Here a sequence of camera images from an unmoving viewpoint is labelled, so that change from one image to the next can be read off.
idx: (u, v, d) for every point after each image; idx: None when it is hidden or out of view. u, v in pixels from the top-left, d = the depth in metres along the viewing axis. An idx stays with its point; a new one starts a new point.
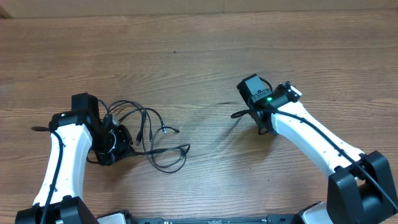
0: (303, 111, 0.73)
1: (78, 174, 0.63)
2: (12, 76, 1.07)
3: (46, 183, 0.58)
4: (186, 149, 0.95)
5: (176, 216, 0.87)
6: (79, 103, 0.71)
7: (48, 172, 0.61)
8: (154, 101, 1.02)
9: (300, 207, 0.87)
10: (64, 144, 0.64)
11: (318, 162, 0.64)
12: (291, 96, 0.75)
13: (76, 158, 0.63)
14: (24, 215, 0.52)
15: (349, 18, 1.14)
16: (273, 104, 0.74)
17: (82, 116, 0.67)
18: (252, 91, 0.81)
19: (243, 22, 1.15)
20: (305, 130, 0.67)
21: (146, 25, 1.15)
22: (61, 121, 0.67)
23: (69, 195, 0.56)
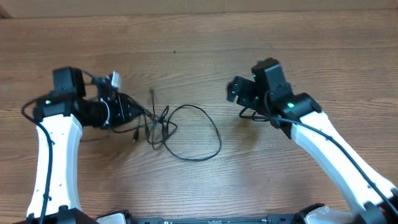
0: (328, 124, 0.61)
1: (73, 174, 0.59)
2: (12, 76, 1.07)
3: (38, 190, 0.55)
4: (186, 148, 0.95)
5: (176, 216, 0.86)
6: (63, 80, 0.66)
7: (38, 173, 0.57)
8: (154, 101, 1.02)
9: (300, 207, 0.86)
10: (54, 141, 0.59)
11: (341, 185, 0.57)
12: (314, 105, 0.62)
13: (68, 155, 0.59)
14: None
15: (349, 18, 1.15)
16: (293, 114, 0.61)
17: (69, 103, 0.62)
18: (272, 84, 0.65)
19: (242, 22, 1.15)
20: (331, 150, 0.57)
21: (146, 25, 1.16)
22: (46, 107, 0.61)
23: (66, 201, 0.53)
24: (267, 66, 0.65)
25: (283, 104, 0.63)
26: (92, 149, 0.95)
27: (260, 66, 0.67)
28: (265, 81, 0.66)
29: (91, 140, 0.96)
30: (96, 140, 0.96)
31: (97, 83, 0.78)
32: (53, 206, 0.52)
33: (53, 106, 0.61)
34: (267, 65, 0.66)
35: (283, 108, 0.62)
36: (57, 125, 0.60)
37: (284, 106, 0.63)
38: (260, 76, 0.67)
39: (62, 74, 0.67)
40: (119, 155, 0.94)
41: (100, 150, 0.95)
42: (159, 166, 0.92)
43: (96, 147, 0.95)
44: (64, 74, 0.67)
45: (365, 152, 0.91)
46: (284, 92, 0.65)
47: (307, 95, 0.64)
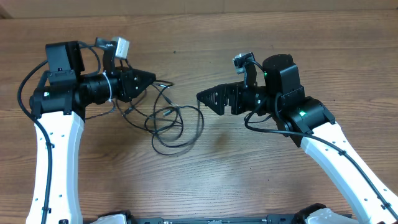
0: (341, 136, 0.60)
1: (73, 180, 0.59)
2: (12, 76, 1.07)
3: (38, 198, 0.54)
4: (186, 148, 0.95)
5: (176, 216, 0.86)
6: (60, 59, 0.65)
7: (38, 181, 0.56)
8: (155, 102, 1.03)
9: (300, 208, 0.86)
10: (53, 144, 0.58)
11: (353, 204, 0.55)
12: (328, 116, 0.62)
13: (69, 160, 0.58)
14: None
15: (349, 18, 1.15)
16: (305, 124, 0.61)
17: (69, 98, 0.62)
18: (285, 88, 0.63)
19: (243, 22, 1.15)
20: (344, 165, 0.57)
21: (146, 25, 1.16)
22: (45, 101, 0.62)
23: (66, 211, 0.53)
24: (283, 69, 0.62)
25: (294, 111, 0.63)
26: (92, 149, 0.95)
27: (276, 66, 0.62)
28: (278, 84, 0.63)
29: (90, 140, 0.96)
30: (96, 140, 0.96)
31: (102, 48, 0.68)
32: (53, 219, 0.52)
33: (53, 99, 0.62)
34: (282, 64, 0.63)
35: (293, 116, 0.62)
36: (57, 125, 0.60)
37: (295, 113, 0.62)
38: (272, 76, 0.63)
39: (58, 53, 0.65)
40: (119, 155, 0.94)
41: (100, 150, 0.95)
42: (159, 166, 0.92)
43: (96, 147, 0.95)
44: (60, 52, 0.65)
45: (365, 152, 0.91)
46: (295, 96, 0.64)
47: (320, 103, 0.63)
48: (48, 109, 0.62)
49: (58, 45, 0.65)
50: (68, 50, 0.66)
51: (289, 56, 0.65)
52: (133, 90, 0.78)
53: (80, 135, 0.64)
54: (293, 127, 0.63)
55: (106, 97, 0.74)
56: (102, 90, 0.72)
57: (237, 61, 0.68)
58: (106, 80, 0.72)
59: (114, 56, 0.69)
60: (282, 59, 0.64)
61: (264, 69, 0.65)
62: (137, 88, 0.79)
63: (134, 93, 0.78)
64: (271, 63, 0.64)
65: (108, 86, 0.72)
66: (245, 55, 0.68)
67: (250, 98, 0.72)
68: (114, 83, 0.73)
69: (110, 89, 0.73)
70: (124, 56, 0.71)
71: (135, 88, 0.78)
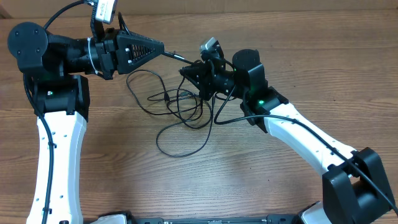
0: (293, 110, 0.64)
1: (74, 179, 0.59)
2: (12, 76, 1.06)
3: (39, 199, 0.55)
4: (186, 149, 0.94)
5: (176, 216, 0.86)
6: (40, 74, 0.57)
7: (39, 180, 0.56)
8: (155, 101, 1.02)
9: (300, 208, 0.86)
10: (56, 144, 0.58)
11: (311, 161, 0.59)
12: (283, 98, 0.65)
13: (70, 160, 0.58)
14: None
15: (349, 18, 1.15)
16: (267, 109, 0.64)
17: (73, 98, 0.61)
18: (252, 86, 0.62)
19: (242, 22, 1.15)
20: (300, 132, 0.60)
21: (146, 24, 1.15)
22: (48, 99, 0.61)
23: (67, 212, 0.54)
24: (250, 68, 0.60)
25: (256, 101, 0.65)
26: (92, 149, 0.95)
27: (245, 65, 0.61)
28: (245, 80, 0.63)
29: (90, 140, 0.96)
30: (96, 140, 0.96)
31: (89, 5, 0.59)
32: (53, 221, 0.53)
33: (56, 99, 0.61)
34: (250, 63, 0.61)
35: (255, 106, 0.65)
36: (60, 125, 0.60)
37: (255, 102, 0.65)
38: (242, 74, 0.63)
39: (35, 70, 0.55)
40: (119, 155, 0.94)
41: (100, 150, 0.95)
42: (159, 166, 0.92)
43: (95, 147, 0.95)
44: (39, 73, 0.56)
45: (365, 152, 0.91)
46: (260, 89, 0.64)
47: (276, 91, 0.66)
48: (52, 109, 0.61)
49: (33, 67, 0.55)
50: (45, 62, 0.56)
51: (257, 53, 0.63)
52: (121, 63, 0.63)
53: (83, 135, 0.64)
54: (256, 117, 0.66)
55: (91, 70, 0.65)
56: (83, 62, 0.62)
57: (201, 55, 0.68)
58: (87, 50, 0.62)
59: (94, 17, 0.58)
60: (250, 57, 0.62)
61: (234, 66, 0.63)
62: (129, 61, 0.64)
63: (122, 68, 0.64)
64: (240, 63, 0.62)
65: (89, 59, 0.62)
66: (211, 50, 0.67)
67: (217, 84, 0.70)
68: (94, 55, 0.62)
69: (91, 61, 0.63)
70: (108, 22, 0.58)
71: (125, 60, 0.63)
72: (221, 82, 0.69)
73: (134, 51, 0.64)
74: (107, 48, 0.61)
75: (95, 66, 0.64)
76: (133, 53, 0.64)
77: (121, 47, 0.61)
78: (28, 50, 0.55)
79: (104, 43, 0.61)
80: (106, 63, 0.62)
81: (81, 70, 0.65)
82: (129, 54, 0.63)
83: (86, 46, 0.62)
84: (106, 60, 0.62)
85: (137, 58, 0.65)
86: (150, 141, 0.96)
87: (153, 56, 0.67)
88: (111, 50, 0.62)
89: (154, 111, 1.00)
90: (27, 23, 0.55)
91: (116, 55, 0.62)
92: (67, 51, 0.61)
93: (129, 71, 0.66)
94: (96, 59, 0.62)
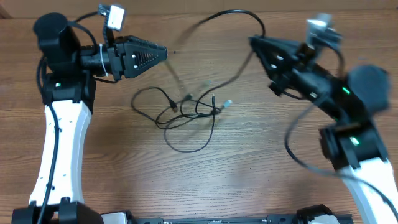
0: (391, 183, 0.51)
1: (78, 163, 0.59)
2: (11, 76, 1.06)
3: (43, 177, 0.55)
4: (186, 148, 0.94)
5: (176, 216, 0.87)
6: (56, 54, 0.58)
7: (43, 160, 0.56)
8: (155, 101, 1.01)
9: (300, 207, 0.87)
10: (61, 128, 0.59)
11: None
12: (384, 153, 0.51)
13: (75, 144, 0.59)
14: (21, 215, 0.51)
15: (349, 18, 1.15)
16: (354, 155, 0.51)
17: (79, 89, 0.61)
18: (362, 117, 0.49)
19: (244, 23, 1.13)
20: (385, 218, 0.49)
21: (146, 25, 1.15)
22: (56, 91, 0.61)
23: (69, 190, 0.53)
24: (371, 101, 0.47)
25: (346, 136, 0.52)
26: (92, 149, 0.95)
27: (364, 93, 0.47)
28: (352, 107, 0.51)
29: (90, 140, 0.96)
30: (96, 140, 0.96)
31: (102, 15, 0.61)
32: (55, 197, 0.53)
33: (63, 90, 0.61)
34: (371, 91, 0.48)
35: (342, 142, 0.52)
36: (66, 111, 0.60)
37: (344, 135, 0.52)
38: (353, 99, 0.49)
39: (51, 48, 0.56)
40: (119, 155, 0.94)
41: (101, 150, 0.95)
42: (159, 166, 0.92)
43: (96, 147, 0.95)
44: (54, 50, 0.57)
45: None
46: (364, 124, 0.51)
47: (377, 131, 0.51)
48: (59, 99, 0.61)
49: (51, 45, 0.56)
50: (63, 43, 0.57)
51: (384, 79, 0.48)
52: (128, 67, 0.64)
53: (88, 124, 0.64)
54: (339, 155, 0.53)
55: (101, 72, 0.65)
56: (95, 65, 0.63)
57: (313, 36, 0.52)
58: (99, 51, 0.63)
59: (106, 25, 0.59)
60: (374, 84, 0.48)
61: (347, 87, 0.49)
62: (135, 67, 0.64)
63: (129, 73, 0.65)
64: (360, 88, 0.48)
65: (100, 61, 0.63)
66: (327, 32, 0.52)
67: (305, 85, 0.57)
68: (105, 57, 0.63)
69: (102, 63, 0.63)
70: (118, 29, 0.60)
71: (132, 65, 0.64)
72: (311, 85, 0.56)
73: (140, 57, 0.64)
74: (117, 51, 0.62)
75: (107, 68, 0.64)
76: (139, 60, 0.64)
77: (129, 53, 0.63)
78: (49, 29, 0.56)
79: (114, 47, 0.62)
80: (115, 66, 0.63)
81: (94, 73, 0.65)
82: (135, 60, 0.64)
83: (98, 49, 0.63)
84: (115, 63, 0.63)
85: (143, 65, 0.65)
86: (150, 141, 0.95)
87: (158, 62, 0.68)
88: (120, 55, 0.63)
89: (153, 112, 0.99)
90: (53, 15, 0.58)
91: (124, 60, 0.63)
92: (81, 51, 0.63)
93: (135, 76, 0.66)
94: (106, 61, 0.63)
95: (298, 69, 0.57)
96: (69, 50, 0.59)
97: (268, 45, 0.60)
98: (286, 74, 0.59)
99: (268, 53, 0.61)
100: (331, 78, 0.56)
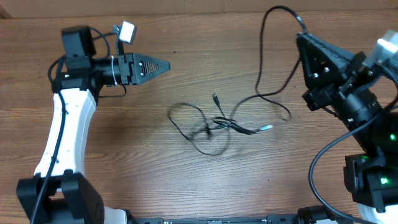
0: None
1: (81, 143, 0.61)
2: (11, 76, 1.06)
3: (48, 153, 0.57)
4: (186, 147, 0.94)
5: (176, 216, 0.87)
6: (76, 48, 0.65)
7: (49, 139, 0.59)
8: (155, 101, 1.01)
9: (300, 206, 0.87)
10: (68, 112, 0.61)
11: None
12: None
13: (79, 126, 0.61)
14: (25, 185, 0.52)
15: (349, 18, 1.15)
16: (380, 197, 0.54)
17: (86, 79, 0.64)
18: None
19: (243, 23, 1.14)
20: None
21: (146, 25, 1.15)
22: (65, 81, 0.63)
23: (71, 166, 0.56)
24: None
25: (375, 175, 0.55)
26: (92, 149, 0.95)
27: None
28: (392, 152, 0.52)
29: (90, 140, 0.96)
30: (96, 140, 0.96)
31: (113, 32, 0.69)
32: (59, 169, 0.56)
33: (72, 80, 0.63)
34: None
35: (369, 181, 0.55)
36: (73, 97, 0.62)
37: (373, 172, 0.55)
38: (388, 143, 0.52)
39: (73, 40, 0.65)
40: (119, 155, 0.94)
41: (100, 150, 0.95)
42: (159, 166, 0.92)
43: (95, 147, 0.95)
44: (76, 44, 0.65)
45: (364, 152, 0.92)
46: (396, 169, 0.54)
47: None
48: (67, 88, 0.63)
49: (74, 36, 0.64)
50: (82, 38, 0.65)
51: None
52: (135, 74, 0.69)
53: (92, 114, 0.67)
54: (363, 188, 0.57)
55: (112, 83, 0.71)
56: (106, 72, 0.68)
57: (379, 62, 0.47)
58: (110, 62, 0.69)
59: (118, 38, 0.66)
60: None
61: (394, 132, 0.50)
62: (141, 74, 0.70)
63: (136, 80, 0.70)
64: None
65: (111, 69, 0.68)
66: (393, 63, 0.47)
67: (348, 107, 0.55)
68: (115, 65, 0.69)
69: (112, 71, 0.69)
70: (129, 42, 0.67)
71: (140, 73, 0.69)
72: (354, 110, 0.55)
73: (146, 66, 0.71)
74: (126, 60, 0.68)
75: (117, 80, 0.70)
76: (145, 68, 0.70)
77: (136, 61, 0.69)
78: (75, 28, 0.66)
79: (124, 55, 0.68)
80: (124, 73, 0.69)
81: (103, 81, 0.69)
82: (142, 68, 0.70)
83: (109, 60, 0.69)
84: (124, 70, 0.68)
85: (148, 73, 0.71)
86: (150, 141, 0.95)
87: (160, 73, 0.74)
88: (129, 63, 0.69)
89: (153, 111, 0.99)
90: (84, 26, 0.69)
91: (132, 67, 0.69)
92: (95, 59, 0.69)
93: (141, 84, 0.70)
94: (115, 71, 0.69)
95: (344, 93, 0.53)
96: (86, 48, 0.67)
97: (317, 51, 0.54)
98: (328, 93, 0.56)
99: (313, 58, 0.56)
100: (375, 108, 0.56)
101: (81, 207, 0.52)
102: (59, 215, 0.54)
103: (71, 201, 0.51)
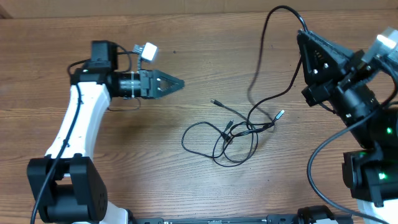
0: None
1: (92, 134, 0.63)
2: (12, 76, 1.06)
3: (60, 137, 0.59)
4: (186, 147, 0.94)
5: (176, 216, 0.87)
6: (100, 52, 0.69)
7: (63, 126, 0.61)
8: (155, 101, 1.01)
9: (300, 207, 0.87)
10: (83, 102, 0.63)
11: None
12: None
13: (92, 117, 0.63)
14: (37, 163, 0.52)
15: (349, 18, 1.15)
16: (379, 192, 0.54)
17: (103, 75, 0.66)
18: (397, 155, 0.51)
19: (243, 23, 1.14)
20: None
21: (146, 25, 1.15)
22: (84, 75, 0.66)
23: (81, 152, 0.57)
24: None
25: (373, 171, 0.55)
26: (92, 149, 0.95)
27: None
28: (391, 147, 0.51)
29: None
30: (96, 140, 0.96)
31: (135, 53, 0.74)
32: (69, 153, 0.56)
33: (90, 75, 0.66)
34: None
35: (367, 175, 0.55)
36: (89, 89, 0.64)
37: (370, 167, 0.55)
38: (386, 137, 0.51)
39: (99, 46, 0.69)
40: (119, 155, 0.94)
41: (100, 150, 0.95)
42: (159, 166, 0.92)
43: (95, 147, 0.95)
44: (102, 48, 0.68)
45: None
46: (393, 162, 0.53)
47: None
48: (84, 83, 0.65)
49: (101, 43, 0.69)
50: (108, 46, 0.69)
51: None
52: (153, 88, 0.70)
53: (105, 109, 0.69)
54: (361, 184, 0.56)
55: (129, 96, 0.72)
56: (125, 84, 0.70)
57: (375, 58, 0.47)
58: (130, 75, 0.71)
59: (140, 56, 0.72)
60: None
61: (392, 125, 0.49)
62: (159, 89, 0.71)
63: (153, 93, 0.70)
64: None
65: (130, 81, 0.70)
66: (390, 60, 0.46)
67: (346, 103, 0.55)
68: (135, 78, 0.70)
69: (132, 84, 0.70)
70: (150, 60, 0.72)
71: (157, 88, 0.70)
72: (352, 106, 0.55)
73: None
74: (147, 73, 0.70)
75: (135, 93, 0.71)
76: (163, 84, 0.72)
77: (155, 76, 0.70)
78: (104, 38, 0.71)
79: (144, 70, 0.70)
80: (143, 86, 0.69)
81: (122, 92, 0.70)
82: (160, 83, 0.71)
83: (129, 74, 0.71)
84: (143, 83, 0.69)
85: None
86: (150, 141, 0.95)
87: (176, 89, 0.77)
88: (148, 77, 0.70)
89: (153, 112, 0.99)
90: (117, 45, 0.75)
91: (151, 82, 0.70)
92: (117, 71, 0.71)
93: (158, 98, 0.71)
94: (135, 85, 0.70)
95: (342, 88, 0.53)
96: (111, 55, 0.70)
97: (318, 47, 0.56)
98: (326, 87, 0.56)
99: (313, 53, 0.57)
100: (373, 104, 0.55)
101: (87, 193, 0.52)
102: (63, 199, 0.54)
103: (78, 185, 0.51)
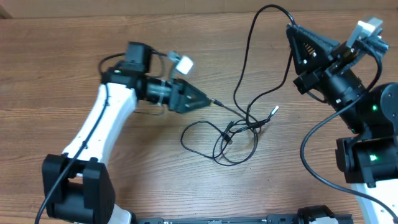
0: None
1: (111, 137, 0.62)
2: (12, 76, 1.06)
3: (81, 136, 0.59)
4: (188, 147, 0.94)
5: (176, 216, 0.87)
6: (135, 55, 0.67)
7: (86, 124, 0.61)
8: None
9: (300, 207, 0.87)
10: (109, 103, 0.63)
11: None
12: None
13: (114, 122, 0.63)
14: (56, 158, 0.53)
15: (349, 18, 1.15)
16: (370, 172, 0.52)
17: (134, 79, 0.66)
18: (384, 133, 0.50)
19: (243, 22, 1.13)
20: None
21: (146, 25, 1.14)
22: (115, 76, 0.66)
23: (96, 156, 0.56)
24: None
25: (365, 154, 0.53)
26: None
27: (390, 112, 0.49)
28: (379, 124, 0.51)
29: None
30: None
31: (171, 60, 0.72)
32: (86, 155, 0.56)
33: (122, 76, 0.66)
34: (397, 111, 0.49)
35: (359, 155, 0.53)
36: (119, 93, 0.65)
37: (361, 149, 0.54)
38: (374, 115, 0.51)
39: (136, 51, 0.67)
40: (119, 155, 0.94)
41: None
42: (159, 166, 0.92)
43: None
44: (138, 51, 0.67)
45: None
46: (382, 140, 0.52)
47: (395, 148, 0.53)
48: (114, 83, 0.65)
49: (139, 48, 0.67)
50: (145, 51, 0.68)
51: None
52: (181, 104, 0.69)
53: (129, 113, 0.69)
54: (354, 167, 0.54)
55: (155, 102, 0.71)
56: (155, 93, 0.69)
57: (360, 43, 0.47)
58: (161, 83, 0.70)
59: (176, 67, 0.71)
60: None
61: (377, 102, 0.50)
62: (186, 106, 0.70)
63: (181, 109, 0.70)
64: (390, 110, 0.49)
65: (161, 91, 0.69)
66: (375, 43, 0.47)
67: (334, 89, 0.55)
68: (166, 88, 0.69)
69: (161, 93, 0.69)
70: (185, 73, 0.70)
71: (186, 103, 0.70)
72: (339, 92, 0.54)
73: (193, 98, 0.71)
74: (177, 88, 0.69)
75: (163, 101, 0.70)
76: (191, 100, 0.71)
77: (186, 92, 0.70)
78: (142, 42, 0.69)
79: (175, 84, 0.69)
80: (172, 100, 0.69)
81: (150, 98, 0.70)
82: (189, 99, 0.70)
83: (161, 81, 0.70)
84: (173, 98, 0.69)
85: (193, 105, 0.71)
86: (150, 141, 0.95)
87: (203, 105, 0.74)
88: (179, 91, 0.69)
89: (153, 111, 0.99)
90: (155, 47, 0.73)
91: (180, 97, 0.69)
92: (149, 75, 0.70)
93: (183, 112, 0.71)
94: (165, 94, 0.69)
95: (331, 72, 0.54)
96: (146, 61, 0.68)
97: (305, 38, 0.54)
98: (316, 73, 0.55)
99: (302, 45, 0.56)
100: (361, 89, 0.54)
101: (95, 197, 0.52)
102: (72, 197, 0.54)
103: (88, 189, 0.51)
